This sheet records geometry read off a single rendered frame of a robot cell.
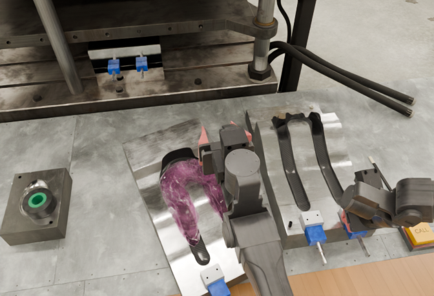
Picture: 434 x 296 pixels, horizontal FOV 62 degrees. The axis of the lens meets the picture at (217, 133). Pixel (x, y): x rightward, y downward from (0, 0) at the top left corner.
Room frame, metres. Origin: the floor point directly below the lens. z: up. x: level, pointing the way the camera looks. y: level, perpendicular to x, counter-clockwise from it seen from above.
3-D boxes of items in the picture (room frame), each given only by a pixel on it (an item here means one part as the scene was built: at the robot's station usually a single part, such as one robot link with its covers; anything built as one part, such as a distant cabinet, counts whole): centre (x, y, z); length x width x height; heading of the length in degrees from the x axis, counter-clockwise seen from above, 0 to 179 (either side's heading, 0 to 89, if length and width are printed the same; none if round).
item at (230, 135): (0.41, -0.03, 1.25); 0.07 x 0.06 x 0.11; 103
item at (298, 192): (0.67, -0.26, 0.92); 0.35 x 0.16 x 0.09; 9
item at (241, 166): (0.32, -0.04, 1.24); 0.12 x 0.09 x 0.12; 13
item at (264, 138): (0.69, -0.27, 0.87); 0.50 x 0.26 x 0.14; 9
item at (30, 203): (0.52, 0.49, 0.89); 0.08 x 0.08 x 0.04
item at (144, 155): (0.55, 0.07, 0.86); 0.50 x 0.26 x 0.11; 26
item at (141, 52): (1.39, 0.39, 0.87); 0.50 x 0.27 x 0.17; 9
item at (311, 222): (0.41, -0.26, 0.89); 0.13 x 0.05 x 0.05; 9
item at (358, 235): (0.43, -0.36, 0.89); 0.13 x 0.05 x 0.05; 9
